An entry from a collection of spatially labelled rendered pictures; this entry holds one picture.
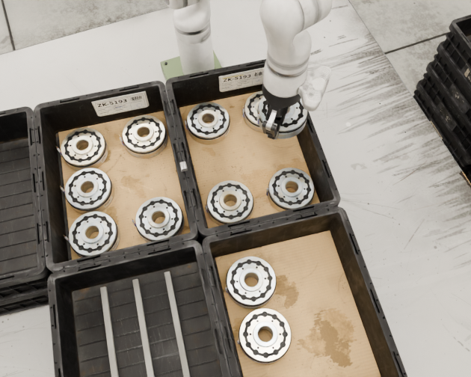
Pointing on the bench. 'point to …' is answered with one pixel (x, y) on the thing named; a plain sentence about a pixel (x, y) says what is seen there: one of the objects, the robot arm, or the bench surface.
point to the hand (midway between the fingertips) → (276, 123)
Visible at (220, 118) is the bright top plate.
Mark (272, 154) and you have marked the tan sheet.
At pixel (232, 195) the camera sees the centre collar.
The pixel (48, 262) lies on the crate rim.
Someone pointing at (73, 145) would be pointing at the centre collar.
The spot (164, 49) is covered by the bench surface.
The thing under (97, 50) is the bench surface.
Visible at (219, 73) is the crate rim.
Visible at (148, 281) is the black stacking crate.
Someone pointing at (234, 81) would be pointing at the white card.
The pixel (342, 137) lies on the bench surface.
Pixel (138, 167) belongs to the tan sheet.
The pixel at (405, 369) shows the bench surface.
